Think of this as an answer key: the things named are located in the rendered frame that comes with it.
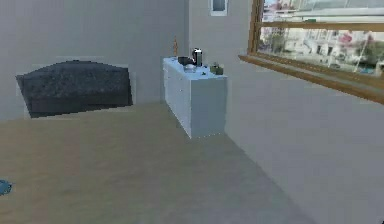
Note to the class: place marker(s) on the white chest of drawers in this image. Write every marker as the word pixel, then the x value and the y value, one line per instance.
pixel 196 96

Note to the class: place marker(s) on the grey round dish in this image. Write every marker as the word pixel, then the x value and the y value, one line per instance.
pixel 190 68

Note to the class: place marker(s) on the small green potted plant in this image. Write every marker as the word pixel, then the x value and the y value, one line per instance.
pixel 216 68

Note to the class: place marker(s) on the dark bowl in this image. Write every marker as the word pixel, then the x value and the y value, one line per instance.
pixel 184 60

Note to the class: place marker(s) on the black and white kettle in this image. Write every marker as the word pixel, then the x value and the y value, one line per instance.
pixel 197 56

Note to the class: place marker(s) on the brown slim statuette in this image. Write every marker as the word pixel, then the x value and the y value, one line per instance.
pixel 175 47

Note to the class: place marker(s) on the dark grey sofa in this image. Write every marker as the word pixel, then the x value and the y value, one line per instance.
pixel 76 86

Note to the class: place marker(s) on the wooden framed window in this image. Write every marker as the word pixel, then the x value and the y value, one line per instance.
pixel 320 46

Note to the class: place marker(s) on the blue object on floor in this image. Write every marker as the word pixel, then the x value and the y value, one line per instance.
pixel 4 187

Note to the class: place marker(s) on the white framed wall picture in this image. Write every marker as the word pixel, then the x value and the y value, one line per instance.
pixel 219 6

